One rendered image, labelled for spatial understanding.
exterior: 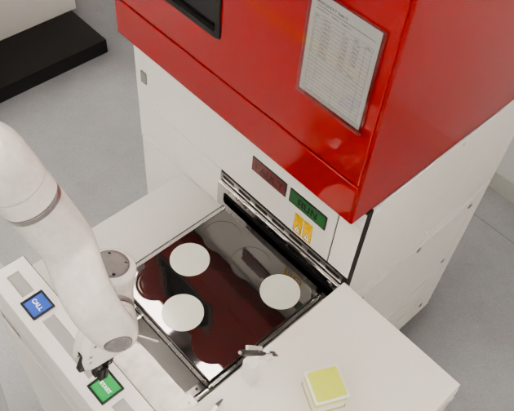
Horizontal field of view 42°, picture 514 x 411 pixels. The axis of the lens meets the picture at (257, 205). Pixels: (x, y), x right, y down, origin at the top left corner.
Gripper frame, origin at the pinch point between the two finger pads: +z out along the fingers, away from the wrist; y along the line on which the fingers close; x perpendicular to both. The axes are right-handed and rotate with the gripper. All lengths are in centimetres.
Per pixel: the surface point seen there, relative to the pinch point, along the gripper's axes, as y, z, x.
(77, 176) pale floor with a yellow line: -85, 90, -131
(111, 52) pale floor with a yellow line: -145, 77, -192
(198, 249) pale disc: -42.5, 7.0, -17.7
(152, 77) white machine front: -56, -17, -58
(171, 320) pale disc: -25.1, 10.7, -6.3
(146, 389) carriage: -11.6, 15.6, 2.6
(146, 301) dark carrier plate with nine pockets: -23.9, 11.0, -14.3
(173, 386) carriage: -16.3, 14.7, 6.0
